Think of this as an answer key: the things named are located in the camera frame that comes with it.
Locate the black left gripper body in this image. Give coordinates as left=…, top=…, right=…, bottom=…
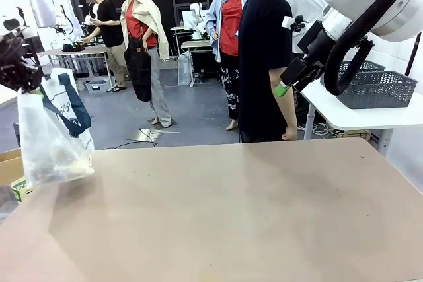
left=0, top=38, right=44, bottom=92

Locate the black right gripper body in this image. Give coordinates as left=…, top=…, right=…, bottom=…
left=296, top=20, right=332, bottom=63

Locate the translucent bag with navy handles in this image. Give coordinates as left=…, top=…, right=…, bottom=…
left=17, top=67, right=96, bottom=188

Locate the person's right forearm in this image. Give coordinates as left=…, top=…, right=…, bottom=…
left=268, top=66, right=299, bottom=131

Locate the person's right hand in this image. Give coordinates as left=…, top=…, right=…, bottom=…
left=281, top=125, right=299, bottom=141

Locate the white side table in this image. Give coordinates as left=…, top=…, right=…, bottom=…
left=0, top=83, right=19, bottom=108

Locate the person in black T-shirt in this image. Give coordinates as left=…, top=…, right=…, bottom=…
left=237, top=0, right=315, bottom=144

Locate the brown-topped background table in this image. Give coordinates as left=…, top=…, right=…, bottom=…
left=37, top=45, right=116, bottom=88

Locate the clear plastic storage bin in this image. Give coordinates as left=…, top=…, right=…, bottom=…
left=85, top=79, right=110, bottom=94

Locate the mannequin with blue shirt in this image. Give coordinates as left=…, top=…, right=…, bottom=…
left=205, top=0, right=252, bottom=131

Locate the brown cardboard box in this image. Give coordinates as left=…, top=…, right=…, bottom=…
left=0, top=147, right=26, bottom=186

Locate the background person in black shirt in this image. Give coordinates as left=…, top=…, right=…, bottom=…
left=81, top=0, right=129, bottom=94

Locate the brown background robot table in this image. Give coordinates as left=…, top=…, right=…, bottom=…
left=180, top=40, right=214, bottom=80

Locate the black slanted stand pole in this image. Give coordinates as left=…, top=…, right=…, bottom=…
left=404, top=32, right=423, bottom=77

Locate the green printed carton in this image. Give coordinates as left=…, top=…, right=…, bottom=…
left=11, top=177, right=34, bottom=203

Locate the translucent plastic container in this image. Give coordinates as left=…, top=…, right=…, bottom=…
left=178, top=50, right=194, bottom=87

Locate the mannequin with cream jacket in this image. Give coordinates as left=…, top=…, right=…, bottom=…
left=118, top=0, right=173, bottom=130

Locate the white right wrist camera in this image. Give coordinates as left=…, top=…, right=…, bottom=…
left=280, top=14, right=307, bottom=34

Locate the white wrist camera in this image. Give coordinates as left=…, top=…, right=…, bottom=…
left=280, top=14, right=307, bottom=34
left=19, top=25, right=38, bottom=41

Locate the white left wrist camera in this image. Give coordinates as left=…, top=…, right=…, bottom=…
left=19, top=25, right=38, bottom=41

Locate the black right arm cable sleeve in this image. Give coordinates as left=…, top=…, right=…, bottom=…
left=323, top=0, right=423, bottom=96

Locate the black floor cable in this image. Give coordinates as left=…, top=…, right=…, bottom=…
left=103, top=139, right=160, bottom=151

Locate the silver mannequin base plate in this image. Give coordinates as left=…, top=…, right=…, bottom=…
left=136, top=126, right=182, bottom=145

